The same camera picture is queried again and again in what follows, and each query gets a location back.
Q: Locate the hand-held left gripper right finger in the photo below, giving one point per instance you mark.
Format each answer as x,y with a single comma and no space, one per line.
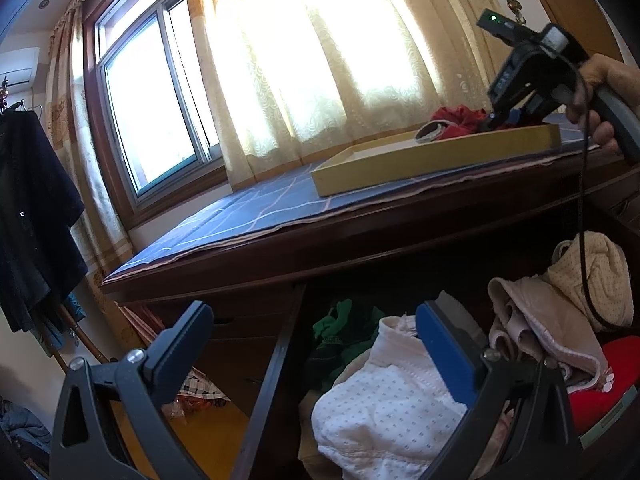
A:
445,355

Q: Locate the metal curtain hook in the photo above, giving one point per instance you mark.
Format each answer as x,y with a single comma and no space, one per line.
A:
515,10

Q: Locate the yellow tray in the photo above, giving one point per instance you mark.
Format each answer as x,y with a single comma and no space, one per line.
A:
425,165

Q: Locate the blue padded jacket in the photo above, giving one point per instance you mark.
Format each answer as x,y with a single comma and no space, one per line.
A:
22,427

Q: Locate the wooden coat rack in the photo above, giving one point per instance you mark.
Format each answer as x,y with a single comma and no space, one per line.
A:
80,335

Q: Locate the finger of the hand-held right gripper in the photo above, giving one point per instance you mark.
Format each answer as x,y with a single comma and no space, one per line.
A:
514,117

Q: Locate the teal garment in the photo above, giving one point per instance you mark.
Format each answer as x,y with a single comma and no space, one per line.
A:
76,306

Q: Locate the dark wooden desk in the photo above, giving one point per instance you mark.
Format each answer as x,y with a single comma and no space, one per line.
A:
400,230

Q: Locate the small wooden drawer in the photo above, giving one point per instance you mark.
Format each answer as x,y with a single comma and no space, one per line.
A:
235,310
245,370

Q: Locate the wooden wardrobe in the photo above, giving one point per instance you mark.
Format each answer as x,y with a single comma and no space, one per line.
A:
575,5

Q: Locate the cream dotted underwear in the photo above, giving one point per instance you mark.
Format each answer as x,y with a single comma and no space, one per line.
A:
607,285

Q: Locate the beige underwear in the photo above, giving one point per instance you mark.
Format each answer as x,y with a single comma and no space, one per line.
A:
540,320

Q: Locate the plaid cloth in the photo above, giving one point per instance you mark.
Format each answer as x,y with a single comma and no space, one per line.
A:
200,387

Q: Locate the blue checked cloth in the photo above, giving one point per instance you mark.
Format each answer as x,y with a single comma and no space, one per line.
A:
260,205

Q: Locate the cream lace curtain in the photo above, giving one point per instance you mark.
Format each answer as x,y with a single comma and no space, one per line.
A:
310,85

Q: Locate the window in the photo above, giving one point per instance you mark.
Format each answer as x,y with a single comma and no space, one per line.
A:
150,100

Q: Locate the person's right hand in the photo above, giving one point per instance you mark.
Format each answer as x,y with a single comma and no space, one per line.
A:
617,75

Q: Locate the dark jacket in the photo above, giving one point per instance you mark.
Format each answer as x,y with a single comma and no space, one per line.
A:
35,220

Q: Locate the pink striped cloth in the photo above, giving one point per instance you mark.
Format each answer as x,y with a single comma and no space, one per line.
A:
142,325

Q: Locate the green black underwear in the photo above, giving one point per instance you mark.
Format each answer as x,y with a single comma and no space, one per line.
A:
345,320

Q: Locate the dark wooden drawer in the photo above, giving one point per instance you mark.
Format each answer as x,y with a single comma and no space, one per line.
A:
280,360

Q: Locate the yellow patterned side curtain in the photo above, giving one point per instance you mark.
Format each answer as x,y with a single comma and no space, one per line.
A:
65,110

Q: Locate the white dotted underwear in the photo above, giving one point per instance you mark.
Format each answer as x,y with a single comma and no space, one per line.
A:
390,410

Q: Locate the white air conditioner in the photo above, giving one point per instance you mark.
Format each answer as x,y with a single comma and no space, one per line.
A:
20,70

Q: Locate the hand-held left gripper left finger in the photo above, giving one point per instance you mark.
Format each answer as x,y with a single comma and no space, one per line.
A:
181,345

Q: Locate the bright red underwear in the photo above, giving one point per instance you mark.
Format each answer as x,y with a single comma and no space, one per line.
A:
605,385

